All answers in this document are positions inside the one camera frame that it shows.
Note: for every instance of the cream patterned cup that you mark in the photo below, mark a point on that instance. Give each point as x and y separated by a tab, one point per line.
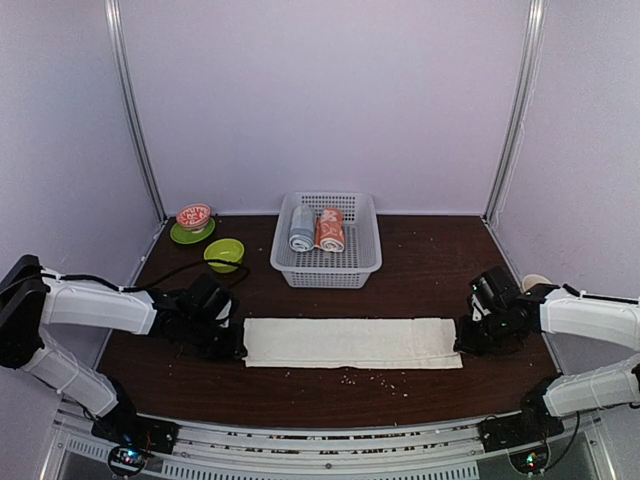
530	280

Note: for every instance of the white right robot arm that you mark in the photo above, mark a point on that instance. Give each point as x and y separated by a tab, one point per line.
502	313

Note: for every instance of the aluminium frame post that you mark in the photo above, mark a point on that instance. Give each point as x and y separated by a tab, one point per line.
117	38
522	97

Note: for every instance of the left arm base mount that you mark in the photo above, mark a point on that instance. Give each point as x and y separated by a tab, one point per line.
136	437

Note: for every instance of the white perforated plastic basket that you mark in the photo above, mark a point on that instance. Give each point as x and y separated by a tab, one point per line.
349	269

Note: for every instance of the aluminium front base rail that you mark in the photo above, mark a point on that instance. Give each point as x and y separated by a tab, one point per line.
443	450

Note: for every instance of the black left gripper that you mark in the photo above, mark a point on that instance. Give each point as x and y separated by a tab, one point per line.
233	349

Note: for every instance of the orange bunny pattern towel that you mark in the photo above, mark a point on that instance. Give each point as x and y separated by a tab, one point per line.
329	234

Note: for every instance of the green plastic bowl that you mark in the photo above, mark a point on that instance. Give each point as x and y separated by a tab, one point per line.
224	255

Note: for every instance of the cream white towel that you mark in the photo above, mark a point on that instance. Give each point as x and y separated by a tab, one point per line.
378	344

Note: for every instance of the red white patterned bowl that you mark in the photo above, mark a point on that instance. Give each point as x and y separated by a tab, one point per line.
194	217

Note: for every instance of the right aluminium frame post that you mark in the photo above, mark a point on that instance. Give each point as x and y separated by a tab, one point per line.
522	97

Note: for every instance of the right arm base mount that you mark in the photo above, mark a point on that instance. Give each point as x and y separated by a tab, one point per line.
525	433

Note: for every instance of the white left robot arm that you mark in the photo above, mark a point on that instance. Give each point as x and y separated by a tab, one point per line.
33	298

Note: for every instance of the rolled light blue towel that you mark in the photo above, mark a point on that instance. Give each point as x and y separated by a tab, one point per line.
301	237

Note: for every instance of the green plastic plate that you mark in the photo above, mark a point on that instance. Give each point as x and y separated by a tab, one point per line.
182	236

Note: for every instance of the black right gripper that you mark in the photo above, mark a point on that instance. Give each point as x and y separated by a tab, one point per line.
464	342

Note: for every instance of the left aluminium frame post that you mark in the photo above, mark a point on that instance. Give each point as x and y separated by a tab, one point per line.
117	38

